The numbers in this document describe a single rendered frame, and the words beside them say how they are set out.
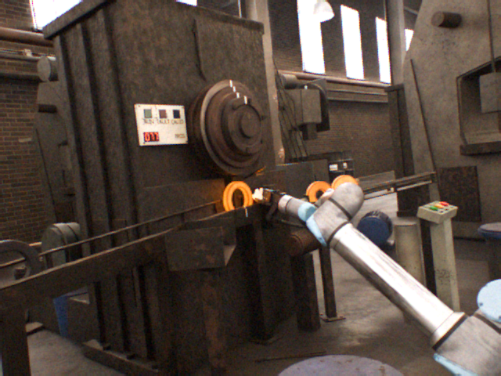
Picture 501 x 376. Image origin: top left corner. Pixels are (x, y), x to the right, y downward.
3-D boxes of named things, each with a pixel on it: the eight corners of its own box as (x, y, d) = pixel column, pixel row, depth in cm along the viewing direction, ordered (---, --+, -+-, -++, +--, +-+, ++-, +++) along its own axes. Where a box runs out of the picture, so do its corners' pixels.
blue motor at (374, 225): (356, 254, 398) (352, 216, 396) (365, 240, 450) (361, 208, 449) (392, 253, 386) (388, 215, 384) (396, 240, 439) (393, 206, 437)
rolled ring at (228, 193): (250, 179, 226) (246, 179, 229) (225, 183, 213) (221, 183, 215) (254, 214, 227) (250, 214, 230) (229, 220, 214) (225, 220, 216)
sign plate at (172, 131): (139, 146, 193) (134, 105, 192) (185, 143, 212) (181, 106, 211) (142, 145, 191) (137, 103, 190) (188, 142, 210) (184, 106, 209)
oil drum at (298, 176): (261, 241, 512) (252, 167, 508) (290, 232, 556) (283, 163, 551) (301, 244, 472) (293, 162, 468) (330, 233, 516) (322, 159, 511)
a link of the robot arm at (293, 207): (310, 226, 210) (302, 218, 203) (290, 218, 218) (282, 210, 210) (318, 210, 212) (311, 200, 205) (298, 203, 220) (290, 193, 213)
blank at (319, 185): (303, 184, 245) (305, 185, 242) (328, 178, 249) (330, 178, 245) (308, 211, 246) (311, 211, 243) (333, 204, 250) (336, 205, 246)
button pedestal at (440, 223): (426, 328, 222) (412, 207, 218) (442, 313, 239) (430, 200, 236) (460, 335, 211) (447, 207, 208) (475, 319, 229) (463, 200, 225)
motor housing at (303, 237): (292, 330, 236) (281, 233, 233) (315, 317, 252) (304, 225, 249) (311, 335, 227) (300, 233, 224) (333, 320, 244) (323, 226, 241)
